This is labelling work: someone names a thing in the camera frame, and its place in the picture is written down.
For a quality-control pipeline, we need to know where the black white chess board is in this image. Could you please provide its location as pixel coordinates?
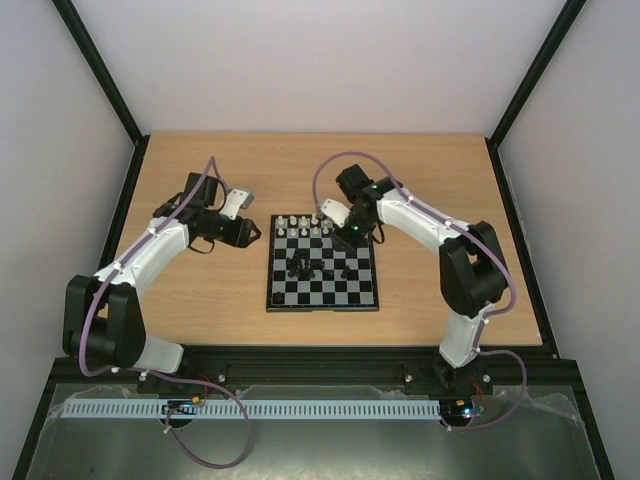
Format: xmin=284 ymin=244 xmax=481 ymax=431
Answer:
xmin=266 ymin=214 xmax=379 ymax=313

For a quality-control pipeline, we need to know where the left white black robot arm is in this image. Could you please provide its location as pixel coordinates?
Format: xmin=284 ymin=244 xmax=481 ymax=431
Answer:
xmin=63 ymin=172 xmax=261 ymax=376

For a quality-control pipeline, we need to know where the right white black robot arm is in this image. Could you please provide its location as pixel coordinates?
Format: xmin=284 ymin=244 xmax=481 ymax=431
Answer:
xmin=320 ymin=164 xmax=513 ymax=392

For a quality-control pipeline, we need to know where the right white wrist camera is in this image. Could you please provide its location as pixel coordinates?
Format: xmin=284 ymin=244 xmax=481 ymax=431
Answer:
xmin=320 ymin=198 xmax=350 ymax=228

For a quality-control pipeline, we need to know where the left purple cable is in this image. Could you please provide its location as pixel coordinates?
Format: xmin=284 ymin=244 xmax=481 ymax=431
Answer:
xmin=79 ymin=156 xmax=251 ymax=469

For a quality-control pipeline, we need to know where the purple cable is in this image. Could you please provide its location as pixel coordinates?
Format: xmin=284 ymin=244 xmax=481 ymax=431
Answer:
xmin=311 ymin=150 xmax=529 ymax=433
xmin=79 ymin=156 xmax=251 ymax=469

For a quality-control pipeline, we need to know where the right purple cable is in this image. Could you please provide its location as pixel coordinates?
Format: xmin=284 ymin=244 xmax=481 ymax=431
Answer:
xmin=311 ymin=150 xmax=529 ymax=433

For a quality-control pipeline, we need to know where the light blue slotted cable duct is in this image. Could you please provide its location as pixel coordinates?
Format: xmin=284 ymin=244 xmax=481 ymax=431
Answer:
xmin=61 ymin=399 xmax=441 ymax=421

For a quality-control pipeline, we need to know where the right black frame post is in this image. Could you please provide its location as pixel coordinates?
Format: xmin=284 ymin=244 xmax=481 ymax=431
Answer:
xmin=487 ymin=0 xmax=588 ymax=146

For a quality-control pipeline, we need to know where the black frame post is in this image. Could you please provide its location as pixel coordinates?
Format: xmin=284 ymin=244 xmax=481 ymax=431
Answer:
xmin=487 ymin=0 xmax=588 ymax=146
xmin=51 ymin=0 xmax=149 ymax=146

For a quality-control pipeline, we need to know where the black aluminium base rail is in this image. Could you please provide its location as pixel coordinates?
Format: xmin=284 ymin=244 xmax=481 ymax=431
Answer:
xmin=49 ymin=342 xmax=581 ymax=396

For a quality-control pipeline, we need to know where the left black frame post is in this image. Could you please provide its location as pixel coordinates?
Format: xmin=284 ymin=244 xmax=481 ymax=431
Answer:
xmin=51 ymin=0 xmax=149 ymax=146

